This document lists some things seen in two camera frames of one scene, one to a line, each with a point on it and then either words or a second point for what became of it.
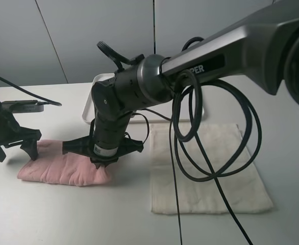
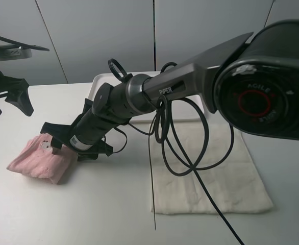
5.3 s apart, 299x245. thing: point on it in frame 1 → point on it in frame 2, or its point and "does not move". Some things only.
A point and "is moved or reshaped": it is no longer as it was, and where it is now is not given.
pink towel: (52, 166) is moved or reshaped
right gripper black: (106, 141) → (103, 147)
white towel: (203, 168) does not move
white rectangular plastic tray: (186, 104) does not move
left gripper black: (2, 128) → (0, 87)
